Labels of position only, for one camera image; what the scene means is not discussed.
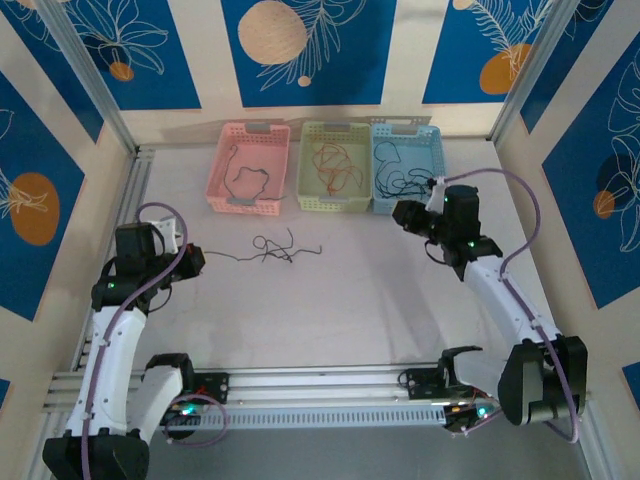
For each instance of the circuit board with green light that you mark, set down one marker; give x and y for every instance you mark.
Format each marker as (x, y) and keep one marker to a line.
(470, 417)
(182, 412)

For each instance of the blue plastic basket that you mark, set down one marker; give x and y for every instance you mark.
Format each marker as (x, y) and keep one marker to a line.
(425, 150)

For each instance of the blue floral wall poster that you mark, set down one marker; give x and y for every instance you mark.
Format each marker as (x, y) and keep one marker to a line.
(590, 50)
(4, 394)
(150, 60)
(600, 225)
(632, 380)
(450, 50)
(350, 50)
(30, 150)
(55, 60)

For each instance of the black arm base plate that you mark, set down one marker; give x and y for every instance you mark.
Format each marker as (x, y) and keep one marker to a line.
(215, 387)
(422, 385)

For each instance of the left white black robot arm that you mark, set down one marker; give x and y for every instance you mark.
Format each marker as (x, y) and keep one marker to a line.
(112, 360)

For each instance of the pink plastic basket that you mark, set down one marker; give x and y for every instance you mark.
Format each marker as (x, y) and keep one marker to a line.
(260, 150)

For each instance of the aluminium frame beam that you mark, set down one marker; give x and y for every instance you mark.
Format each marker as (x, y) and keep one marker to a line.
(325, 382)

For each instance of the aluminium frame post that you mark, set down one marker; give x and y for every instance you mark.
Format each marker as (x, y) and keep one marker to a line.
(89, 75)
(600, 455)
(530, 75)

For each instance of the green plastic basket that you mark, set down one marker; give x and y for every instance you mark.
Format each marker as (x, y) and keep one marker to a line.
(306, 165)

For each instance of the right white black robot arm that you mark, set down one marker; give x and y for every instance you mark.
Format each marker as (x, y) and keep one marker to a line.
(500, 300)

